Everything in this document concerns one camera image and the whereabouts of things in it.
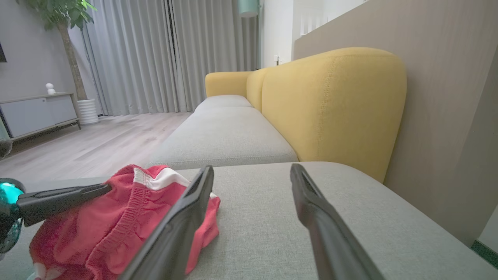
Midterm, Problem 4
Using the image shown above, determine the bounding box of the yellow sofa end backrest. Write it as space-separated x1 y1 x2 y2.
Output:
205 71 253 98

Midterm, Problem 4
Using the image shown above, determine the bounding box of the small grey sofa seat cushion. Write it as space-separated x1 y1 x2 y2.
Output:
194 95 254 114

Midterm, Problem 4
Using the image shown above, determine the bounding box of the grey low tv cabinet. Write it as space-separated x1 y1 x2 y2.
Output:
0 92 81 141

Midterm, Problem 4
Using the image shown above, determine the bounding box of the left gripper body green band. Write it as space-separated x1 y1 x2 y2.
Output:
0 178 26 255

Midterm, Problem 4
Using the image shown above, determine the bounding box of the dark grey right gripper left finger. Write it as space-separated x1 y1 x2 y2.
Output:
119 166 215 280

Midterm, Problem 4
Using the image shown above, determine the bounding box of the narrow yellow sofa backrest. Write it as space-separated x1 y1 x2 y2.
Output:
246 68 270 112

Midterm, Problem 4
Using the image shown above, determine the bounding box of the teal shade floor lamp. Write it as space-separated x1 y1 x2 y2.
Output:
238 0 262 71

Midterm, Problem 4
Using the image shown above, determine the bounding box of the red white hooded sweatshirt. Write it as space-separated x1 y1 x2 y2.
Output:
29 164 221 280

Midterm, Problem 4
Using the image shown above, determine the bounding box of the wide yellow sofa backrest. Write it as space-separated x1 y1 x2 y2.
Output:
261 47 407 183

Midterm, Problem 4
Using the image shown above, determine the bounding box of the white ribbed plant pot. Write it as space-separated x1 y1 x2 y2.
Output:
76 98 100 125

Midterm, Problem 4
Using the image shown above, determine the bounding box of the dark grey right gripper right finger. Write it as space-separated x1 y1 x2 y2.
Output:
290 164 384 280

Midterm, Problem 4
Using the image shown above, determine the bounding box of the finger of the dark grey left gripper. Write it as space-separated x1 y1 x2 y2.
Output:
18 183 112 227

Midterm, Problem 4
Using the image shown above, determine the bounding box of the green indoor tree plant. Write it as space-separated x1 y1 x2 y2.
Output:
16 0 98 102

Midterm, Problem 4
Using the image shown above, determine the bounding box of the grey pleated curtain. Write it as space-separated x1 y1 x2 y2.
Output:
80 0 174 116
170 0 260 113

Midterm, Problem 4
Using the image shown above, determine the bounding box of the medium grey sofa seat cushion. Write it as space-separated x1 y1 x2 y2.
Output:
148 107 299 170

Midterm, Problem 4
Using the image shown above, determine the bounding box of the white slatted railing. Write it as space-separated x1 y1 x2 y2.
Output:
299 10 330 37

